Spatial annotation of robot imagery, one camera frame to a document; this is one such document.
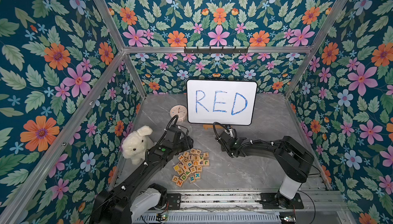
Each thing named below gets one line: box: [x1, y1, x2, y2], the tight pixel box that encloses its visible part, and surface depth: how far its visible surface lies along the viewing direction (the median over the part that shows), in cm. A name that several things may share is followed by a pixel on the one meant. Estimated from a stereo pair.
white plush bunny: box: [121, 125, 155, 166], surface depth 75 cm
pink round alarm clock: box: [169, 104, 188, 122], surface depth 109 cm
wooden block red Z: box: [175, 179, 184, 188], surface depth 79 cm
